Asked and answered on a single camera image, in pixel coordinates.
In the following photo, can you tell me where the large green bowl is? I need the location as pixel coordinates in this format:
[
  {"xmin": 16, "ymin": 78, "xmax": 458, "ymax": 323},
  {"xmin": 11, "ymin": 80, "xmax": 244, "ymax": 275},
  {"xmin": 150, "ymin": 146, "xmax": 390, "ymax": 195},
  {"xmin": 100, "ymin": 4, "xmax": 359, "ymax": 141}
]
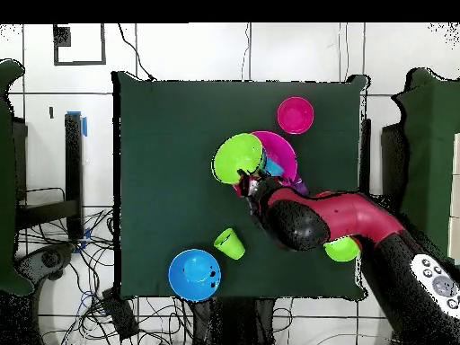
[{"xmin": 210, "ymin": 132, "xmax": 266, "ymax": 185}]

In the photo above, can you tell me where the blue cup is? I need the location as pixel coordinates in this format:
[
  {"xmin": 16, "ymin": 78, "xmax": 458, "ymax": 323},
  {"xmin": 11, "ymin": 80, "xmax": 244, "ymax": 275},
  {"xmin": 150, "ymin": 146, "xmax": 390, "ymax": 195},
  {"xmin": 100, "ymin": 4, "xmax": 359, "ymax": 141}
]
[{"xmin": 261, "ymin": 150, "xmax": 286, "ymax": 178}]

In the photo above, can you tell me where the large pink bowl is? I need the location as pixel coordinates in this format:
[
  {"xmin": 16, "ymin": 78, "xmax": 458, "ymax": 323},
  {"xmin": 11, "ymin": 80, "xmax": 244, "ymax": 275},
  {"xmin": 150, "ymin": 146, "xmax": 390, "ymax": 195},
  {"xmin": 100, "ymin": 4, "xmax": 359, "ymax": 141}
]
[{"xmin": 231, "ymin": 129, "xmax": 299, "ymax": 197}]

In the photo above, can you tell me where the green cup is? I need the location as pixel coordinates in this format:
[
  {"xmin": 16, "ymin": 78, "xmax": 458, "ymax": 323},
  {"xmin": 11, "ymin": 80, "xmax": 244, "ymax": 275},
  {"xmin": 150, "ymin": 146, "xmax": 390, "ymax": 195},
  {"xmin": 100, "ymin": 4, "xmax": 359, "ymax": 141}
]
[{"xmin": 213, "ymin": 226, "xmax": 247, "ymax": 261}]

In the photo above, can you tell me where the purple cup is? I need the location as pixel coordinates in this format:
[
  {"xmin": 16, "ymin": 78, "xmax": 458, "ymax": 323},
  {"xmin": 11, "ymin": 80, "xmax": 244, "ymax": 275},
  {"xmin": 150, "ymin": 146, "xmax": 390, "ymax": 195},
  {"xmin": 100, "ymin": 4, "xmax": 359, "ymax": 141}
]
[{"xmin": 292, "ymin": 173, "xmax": 310, "ymax": 197}]

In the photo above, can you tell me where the small magenta bowl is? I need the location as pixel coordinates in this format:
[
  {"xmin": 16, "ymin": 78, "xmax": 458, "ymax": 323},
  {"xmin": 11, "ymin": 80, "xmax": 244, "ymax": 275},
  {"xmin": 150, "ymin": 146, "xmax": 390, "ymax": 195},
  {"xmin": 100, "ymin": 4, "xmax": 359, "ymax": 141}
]
[{"xmin": 277, "ymin": 96, "xmax": 315, "ymax": 136}]

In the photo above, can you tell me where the large blue bowl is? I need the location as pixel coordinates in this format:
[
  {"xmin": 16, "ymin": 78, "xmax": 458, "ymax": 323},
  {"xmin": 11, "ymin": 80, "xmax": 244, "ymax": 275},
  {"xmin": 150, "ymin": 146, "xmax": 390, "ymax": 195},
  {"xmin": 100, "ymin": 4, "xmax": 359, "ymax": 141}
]
[{"xmin": 167, "ymin": 248, "xmax": 223, "ymax": 302}]

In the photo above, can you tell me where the small green bowl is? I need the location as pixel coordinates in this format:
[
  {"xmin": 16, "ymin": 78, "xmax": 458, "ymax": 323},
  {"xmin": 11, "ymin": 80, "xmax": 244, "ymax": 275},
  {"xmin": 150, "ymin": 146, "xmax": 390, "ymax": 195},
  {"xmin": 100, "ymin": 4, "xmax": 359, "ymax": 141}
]
[{"xmin": 323, "ymin": 234, "xmax": 361, "ymax": 263}]

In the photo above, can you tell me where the stack of white boxes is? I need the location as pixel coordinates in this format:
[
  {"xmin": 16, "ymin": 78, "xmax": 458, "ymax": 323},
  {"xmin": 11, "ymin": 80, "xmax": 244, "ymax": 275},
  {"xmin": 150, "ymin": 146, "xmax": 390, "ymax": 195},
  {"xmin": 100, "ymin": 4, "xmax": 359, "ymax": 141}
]
[{"xmin": 447, "ymin": 132, "xmax": 460, "ymax": 267}]

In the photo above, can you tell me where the dark green tablecloth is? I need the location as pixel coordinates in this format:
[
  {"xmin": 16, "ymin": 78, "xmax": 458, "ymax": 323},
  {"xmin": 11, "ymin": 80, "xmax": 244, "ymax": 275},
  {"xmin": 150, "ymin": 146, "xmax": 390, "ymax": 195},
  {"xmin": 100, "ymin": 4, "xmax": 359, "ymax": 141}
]
[{"xmin": 111, "ymin": 70, "xmax": 368, "ymax": 301}]

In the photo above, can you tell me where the black box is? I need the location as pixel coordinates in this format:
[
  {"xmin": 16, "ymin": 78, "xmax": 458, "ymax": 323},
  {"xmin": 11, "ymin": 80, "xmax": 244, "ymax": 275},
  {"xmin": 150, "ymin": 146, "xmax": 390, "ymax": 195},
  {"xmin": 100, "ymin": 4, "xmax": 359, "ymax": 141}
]
[
  {"xmin": 380, "ymin": 123, "xmax": 409, "ymax": 211},
  {"xmin": 10, "ymin": 119, "xmax": 29, "ymax": 202}
]

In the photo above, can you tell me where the black metal stand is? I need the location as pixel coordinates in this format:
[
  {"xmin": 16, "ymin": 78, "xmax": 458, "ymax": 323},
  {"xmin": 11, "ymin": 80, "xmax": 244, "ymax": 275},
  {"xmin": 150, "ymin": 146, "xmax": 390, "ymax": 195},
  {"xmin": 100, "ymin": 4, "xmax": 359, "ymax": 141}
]
[{"xmin": 15, "ymin": 111, "xmax": 85, "ymax": 241}]

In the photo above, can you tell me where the black power strip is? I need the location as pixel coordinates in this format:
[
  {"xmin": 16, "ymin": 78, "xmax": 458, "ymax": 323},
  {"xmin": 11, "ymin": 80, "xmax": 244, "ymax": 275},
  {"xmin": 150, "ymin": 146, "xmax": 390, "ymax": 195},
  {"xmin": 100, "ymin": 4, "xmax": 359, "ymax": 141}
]
[{"xmin": 102, "ymin": 288, "xmax": 139, "ymax": 341}]

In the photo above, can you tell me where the green cloth side table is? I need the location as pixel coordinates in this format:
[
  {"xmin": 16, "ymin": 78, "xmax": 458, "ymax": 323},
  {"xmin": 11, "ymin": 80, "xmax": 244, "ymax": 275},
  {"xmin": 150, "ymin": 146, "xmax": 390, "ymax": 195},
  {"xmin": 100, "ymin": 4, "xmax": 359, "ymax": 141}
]
[
  {"xmin": 0, "ymin": 58, "xmax": 35, "ymax": 297},
  {"xmin": 389, "ymin": 67, "xmax": 460, "ymax": 260}
]

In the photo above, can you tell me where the grey chair base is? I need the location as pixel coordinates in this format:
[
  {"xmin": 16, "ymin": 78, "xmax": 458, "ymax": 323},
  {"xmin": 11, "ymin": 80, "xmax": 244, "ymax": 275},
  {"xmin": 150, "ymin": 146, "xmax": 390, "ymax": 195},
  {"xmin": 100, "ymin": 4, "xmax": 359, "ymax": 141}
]
[{"xmin": 15, "ymin": 242, "xmax": 76, "ymax": 281}]

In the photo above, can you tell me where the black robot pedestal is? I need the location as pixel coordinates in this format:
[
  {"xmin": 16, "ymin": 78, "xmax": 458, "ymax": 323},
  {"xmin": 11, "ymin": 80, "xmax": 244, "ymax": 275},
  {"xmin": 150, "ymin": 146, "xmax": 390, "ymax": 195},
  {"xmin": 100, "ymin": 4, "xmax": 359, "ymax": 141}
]
[{"xmin": 190, "ymin": 296, "xmax": 277, "ymax": 345}]

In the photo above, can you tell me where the thin dark cable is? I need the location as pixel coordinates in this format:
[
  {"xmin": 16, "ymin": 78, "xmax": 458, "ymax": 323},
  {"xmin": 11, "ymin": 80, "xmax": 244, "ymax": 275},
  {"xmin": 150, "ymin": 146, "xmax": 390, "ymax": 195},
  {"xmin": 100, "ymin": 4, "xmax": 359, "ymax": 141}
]
[{"xmin": 241, "ymin": 22, "xmax": 252, "ymax": 81}]

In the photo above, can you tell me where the black cable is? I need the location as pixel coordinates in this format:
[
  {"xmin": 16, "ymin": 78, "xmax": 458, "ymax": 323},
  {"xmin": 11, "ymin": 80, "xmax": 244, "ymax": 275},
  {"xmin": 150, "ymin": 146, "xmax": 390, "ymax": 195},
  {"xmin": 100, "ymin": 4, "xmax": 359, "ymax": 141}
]
[{"xmin": 117, "ymin": 22, "xmax": 156, "ymax": 81}]

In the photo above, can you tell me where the tangle of cables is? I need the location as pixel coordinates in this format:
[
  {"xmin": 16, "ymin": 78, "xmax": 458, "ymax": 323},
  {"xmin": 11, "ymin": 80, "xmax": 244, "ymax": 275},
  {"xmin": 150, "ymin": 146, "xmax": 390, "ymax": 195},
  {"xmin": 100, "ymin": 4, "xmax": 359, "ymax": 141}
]
[{"xmin": 15, "ymin": 186, "xmax": 188, "ymax": 345}]

